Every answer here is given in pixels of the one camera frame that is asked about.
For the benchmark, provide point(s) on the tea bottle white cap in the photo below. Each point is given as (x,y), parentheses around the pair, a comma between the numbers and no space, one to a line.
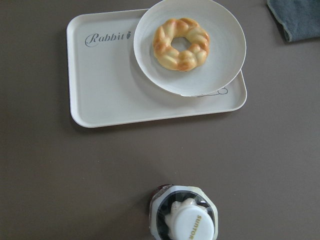
(178,212)

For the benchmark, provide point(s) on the white rectangular tray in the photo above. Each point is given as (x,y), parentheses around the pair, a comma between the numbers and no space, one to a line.
(107,86)

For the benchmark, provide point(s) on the white round plate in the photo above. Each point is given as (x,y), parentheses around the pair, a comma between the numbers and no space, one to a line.
(227,47)

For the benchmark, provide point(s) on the grey folded cloth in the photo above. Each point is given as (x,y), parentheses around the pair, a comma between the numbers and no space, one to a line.
(300,19)

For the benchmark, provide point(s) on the braided ring bread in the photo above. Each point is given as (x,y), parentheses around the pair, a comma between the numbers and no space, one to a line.
(181,44)

